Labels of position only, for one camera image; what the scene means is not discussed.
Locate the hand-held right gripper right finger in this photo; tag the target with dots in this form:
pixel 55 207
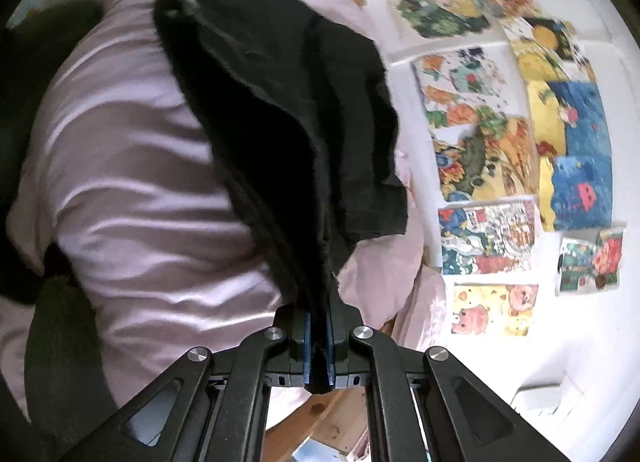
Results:
pixel 340 347

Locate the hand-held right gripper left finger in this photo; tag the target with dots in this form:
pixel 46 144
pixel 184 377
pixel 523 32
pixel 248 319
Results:
pixel 298 342

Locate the black jacket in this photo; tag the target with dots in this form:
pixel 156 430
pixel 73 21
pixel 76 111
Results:
pixel 280 142

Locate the white air conditioner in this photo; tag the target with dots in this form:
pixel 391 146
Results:
pixel 542 398

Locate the pink blanket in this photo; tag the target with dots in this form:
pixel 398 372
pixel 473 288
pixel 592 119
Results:
pixel 140 192

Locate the wooden bed frame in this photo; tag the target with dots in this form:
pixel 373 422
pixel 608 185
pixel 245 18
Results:
pixel 325 412

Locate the group of colourful wall drawings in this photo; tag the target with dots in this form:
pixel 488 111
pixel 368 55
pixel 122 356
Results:
pixel 500 152

